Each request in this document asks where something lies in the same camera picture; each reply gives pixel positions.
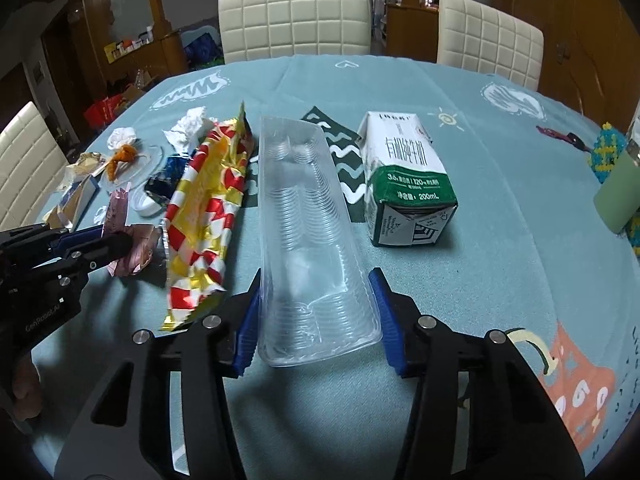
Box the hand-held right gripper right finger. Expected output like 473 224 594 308
367 266 586 480

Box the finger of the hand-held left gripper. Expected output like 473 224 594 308
50 233 135 288
0 224 105 266

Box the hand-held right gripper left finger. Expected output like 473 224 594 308
52 267 263 480

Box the pink wrapper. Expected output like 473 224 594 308
102 185 163 278

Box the beige foil snack wrapper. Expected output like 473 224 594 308
42 152 108 233

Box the blue foil wrapper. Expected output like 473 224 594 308
144 155 193 211

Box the red and yellow snack wrapper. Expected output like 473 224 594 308
159 101 257 332

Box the clear plastic tray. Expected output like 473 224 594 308
256 115 384 368

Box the green and white milk carton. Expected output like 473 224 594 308
357 111 459 247

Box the person's left hand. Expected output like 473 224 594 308
10 356 45 422

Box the cream quilted chair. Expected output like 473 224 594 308
218 0 372 65
436 0 545 92
0 101 68 233

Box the orange peel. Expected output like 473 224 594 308
102 144 141 183

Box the clear plastic lid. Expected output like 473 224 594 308
97 142 166 191

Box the white crumpled tissue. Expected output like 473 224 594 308
162 106 218 153
107 126 138 151

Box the teal printed tablecloth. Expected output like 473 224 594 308
27 55 640 480

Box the red bag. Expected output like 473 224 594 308
84 94 126 127

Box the cardboard box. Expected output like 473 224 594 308
120 70 161 106

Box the wooden counter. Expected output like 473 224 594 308
102 30 188 86

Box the blue bag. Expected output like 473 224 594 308
184 34 223 63

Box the red and black clip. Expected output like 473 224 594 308
536 125 583 151

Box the pale green cup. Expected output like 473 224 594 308
593 152 640 235

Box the blue and yellow knitted item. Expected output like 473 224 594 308
587 121 628 183

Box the wooden cabinet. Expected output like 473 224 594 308
387 4 441 61

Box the wooden door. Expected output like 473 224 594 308
489 0 628 126

